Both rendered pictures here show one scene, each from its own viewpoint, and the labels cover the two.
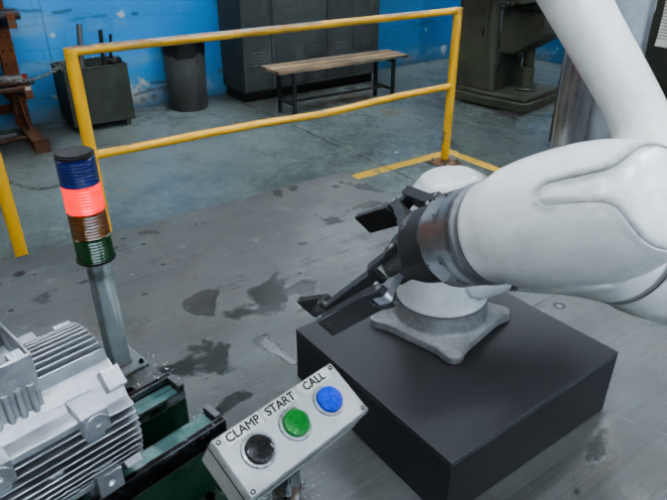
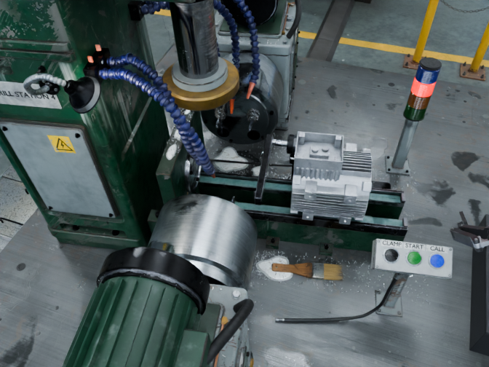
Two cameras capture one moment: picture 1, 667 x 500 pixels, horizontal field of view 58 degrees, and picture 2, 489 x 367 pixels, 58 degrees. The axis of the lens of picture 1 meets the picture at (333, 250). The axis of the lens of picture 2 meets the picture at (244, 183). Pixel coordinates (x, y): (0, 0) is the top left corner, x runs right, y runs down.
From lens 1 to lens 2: 0.48 m
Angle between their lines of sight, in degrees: 48
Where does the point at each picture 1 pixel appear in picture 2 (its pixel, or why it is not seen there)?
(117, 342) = (401, 156)
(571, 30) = not seen: outside the picture
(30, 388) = (336, 172)
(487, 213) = not seen: outside the picture
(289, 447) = (403, 263)
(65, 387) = (348, 178)
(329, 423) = (428, 269)
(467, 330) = not seen: outside the picture
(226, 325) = (463, 181)
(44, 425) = (334, 187)
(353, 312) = (463, 239)
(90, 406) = (351, 192)
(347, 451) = (458, 286)
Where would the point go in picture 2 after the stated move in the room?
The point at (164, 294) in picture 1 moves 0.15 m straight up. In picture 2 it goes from (448, 140) to (462, 108)
